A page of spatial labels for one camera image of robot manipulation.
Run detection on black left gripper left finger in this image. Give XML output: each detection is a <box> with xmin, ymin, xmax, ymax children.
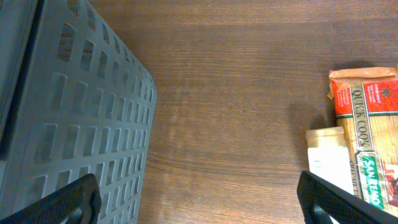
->
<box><xmin>1</xmin><ymin>174</ymin><xmax>102</xmax><ymax>224</ymax></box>

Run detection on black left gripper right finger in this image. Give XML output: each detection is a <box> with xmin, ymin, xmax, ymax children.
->
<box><xmin>297</xmin><ymin>171</ymin><xmax>397</xmax><ymax>224</ymax></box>

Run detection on white tube with tan cap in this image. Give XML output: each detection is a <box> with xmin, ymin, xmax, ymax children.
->
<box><xmin>306</xmin><ymin>126</ymin><xmax>354</xmax><ymax>194</ymax></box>

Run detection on orange spaghetti packet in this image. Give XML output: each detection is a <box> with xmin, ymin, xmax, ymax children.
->
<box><xmin>329</xmin><ymin>67</ymin><xmax>397</xmax><ymax>216</ymax></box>

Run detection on dark grey plastic basket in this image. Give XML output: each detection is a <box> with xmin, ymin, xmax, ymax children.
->
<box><xmin>1</xmin><ymin>1</ymin><xmax>157</xmax><ymax>223</ymax></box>

